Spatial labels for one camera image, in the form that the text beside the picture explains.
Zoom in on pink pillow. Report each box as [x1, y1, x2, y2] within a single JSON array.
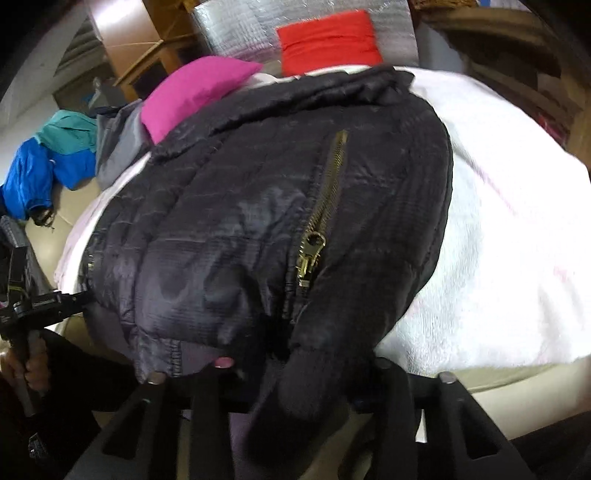
[[140, 56, 264, 145]]

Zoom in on black puffer jacket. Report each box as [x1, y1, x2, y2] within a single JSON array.
[[78, 65, 455, 480]]

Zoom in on blue jacket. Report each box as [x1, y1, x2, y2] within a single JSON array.
[[0, 136, 98, 222]]

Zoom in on teal jacket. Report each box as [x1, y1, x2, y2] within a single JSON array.
[[34, 111, 100, 155]]

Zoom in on person's left hand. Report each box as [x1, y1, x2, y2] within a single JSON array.
[[0, 344, 52, 398]]

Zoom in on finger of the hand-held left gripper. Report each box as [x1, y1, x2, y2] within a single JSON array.
[[28, 290, 95, 324]]

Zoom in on wooden column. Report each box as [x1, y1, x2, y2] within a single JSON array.
[[85, 0, 204, 100]]

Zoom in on wooden table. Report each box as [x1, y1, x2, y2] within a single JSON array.
[[416, 9, 591, 153]]

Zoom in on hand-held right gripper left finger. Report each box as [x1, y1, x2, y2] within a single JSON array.
[[65, 364, 232, 480]]

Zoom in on red pillow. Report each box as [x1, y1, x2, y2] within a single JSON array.
[[276, 10, 385, 77]]

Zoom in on silver foil insulation panel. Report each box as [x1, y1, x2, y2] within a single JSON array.
[[191, 0, 419, 77]]

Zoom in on white blanket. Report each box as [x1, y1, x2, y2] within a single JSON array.
[[53, 65, 591, 377]]

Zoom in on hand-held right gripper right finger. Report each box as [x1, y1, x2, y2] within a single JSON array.
[[374, 359, 527, 480]]

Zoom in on grey garment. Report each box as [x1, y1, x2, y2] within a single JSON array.
[[95, 99, 153, 190]]

